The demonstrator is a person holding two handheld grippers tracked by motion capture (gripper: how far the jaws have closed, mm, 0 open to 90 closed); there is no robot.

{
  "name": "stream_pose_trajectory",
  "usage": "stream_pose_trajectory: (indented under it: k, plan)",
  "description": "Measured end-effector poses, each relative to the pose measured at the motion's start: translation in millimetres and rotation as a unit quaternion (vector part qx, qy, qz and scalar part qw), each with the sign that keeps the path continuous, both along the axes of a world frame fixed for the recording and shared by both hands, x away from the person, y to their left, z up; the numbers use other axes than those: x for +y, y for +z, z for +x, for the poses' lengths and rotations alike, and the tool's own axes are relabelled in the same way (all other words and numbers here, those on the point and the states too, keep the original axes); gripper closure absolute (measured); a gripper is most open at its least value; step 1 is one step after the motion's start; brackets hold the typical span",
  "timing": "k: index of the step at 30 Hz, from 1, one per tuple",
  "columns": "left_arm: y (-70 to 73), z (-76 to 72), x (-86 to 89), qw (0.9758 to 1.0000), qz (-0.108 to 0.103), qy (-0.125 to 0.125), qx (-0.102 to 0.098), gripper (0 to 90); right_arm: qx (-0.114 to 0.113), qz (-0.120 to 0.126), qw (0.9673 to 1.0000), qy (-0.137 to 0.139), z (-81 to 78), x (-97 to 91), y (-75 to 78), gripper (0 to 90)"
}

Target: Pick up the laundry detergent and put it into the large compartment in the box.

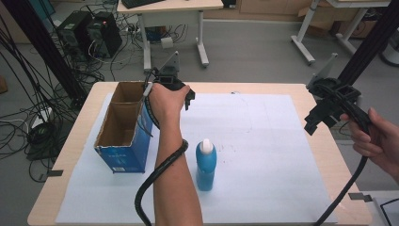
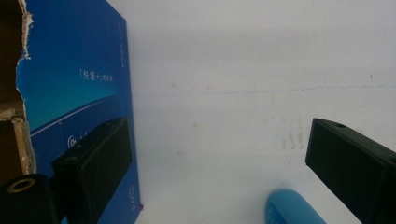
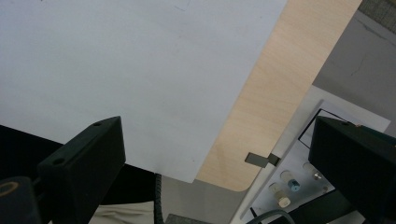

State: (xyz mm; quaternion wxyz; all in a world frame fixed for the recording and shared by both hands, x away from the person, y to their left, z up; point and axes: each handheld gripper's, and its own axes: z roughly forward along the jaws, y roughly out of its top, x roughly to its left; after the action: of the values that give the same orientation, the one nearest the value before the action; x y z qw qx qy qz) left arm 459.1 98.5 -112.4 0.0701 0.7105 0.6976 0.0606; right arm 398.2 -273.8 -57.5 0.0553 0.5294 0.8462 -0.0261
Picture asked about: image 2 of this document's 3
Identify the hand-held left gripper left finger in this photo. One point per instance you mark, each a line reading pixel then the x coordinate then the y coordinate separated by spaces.
pixel 93 168

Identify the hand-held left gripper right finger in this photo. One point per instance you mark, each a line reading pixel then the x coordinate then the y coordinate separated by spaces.
pixel 351 161

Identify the light blue plastic tube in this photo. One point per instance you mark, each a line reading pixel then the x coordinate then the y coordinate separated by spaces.
pixel 291 208

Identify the blue cardboard box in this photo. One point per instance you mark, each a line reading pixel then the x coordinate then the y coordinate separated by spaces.
pixel 77 77

